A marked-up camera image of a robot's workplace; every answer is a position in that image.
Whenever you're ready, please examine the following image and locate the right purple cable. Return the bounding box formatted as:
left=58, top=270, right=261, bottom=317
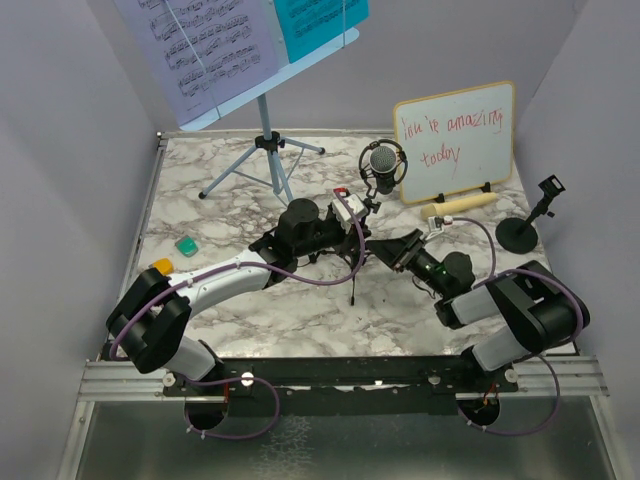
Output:
left=449, top=216, right=591, bottom=436

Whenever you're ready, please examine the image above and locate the yellow eraser block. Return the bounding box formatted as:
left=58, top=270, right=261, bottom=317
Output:
left=151, top=258, right=174, bottom=276

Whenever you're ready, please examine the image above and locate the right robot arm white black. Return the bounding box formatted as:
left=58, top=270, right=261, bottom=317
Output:
left=366, top=230, right=590, bottom=391

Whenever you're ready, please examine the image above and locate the lilac sheet music page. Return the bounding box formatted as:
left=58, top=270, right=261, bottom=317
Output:
left=115, top=0, right=279, bottom=125

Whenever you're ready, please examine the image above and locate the cream toy microphone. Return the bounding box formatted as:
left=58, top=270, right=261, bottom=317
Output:
left=420, top=192, right=498, bottom=220

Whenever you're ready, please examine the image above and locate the light blue music stand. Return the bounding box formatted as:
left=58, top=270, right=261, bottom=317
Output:
left=180, top=28, right=359, bottom=204

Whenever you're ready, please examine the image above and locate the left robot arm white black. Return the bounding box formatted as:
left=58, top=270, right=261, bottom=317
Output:
left=106, top=189, right=376, bottom=395

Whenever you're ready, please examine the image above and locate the cyan sheet music page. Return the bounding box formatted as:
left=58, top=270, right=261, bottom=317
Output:
left=274, top=0, right=369, bottom=63

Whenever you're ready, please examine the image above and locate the black round-base mic stand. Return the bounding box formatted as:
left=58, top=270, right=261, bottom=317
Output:
left=495, top=175, right=565, bottom=255

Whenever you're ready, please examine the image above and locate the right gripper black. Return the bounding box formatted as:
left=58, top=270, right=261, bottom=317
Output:
left=366, top=228, right=451, bottom=297

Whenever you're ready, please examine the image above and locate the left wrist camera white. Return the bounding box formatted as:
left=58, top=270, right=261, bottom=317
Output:
left=331, top=187, right=369, bottom=232

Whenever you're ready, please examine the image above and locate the green eraser block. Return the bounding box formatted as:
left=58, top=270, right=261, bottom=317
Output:
left=175, top=235, right=199, bottom=258

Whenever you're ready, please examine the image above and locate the whiteboard with yellow frame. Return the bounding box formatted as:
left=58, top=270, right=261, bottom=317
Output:
left=393, top=81, right=516, bottom=205

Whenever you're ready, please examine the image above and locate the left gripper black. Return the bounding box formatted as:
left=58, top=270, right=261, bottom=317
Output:
left=295, top=213, right=372, bottom=259

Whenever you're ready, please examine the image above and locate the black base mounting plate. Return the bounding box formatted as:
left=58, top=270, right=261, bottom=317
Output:
left=164, top=353, right=516, bottom=417

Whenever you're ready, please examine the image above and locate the black studio microphone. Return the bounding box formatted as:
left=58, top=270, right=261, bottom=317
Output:
left=347, top=139, right=409, bottom=307

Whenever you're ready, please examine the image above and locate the aluminium rail frame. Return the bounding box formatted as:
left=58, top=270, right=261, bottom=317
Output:
left=58, top=130, right=616, bottom=479

